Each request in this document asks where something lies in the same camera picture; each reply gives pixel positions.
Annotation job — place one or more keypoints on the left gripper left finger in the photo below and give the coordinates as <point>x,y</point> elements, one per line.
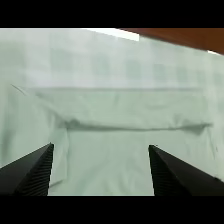
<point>31,175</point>

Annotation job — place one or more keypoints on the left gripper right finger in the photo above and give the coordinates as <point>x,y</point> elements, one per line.
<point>176,176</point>

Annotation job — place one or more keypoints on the white T-shirt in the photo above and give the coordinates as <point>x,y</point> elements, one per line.
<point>126,133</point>

